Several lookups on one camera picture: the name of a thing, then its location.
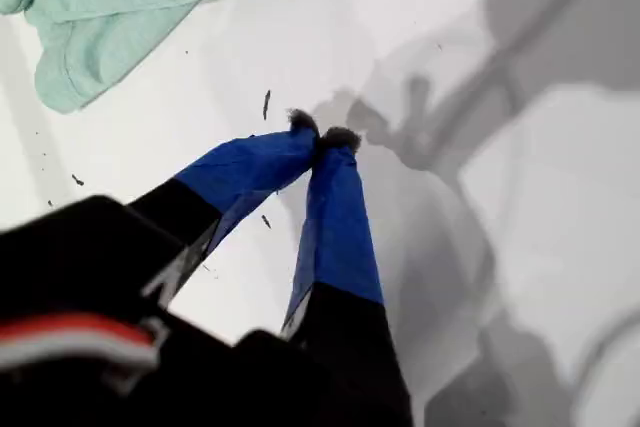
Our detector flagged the red and white wire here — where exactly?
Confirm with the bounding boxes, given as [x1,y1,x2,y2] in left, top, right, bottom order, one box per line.
[0,312,161,371]

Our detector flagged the pale green T-shirt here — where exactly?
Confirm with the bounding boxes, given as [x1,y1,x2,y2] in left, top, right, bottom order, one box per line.
[0,0,289,115]

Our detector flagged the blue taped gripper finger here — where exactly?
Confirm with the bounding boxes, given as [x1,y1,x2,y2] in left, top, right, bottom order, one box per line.
[280,125,415,427]
[127,107,321,268]

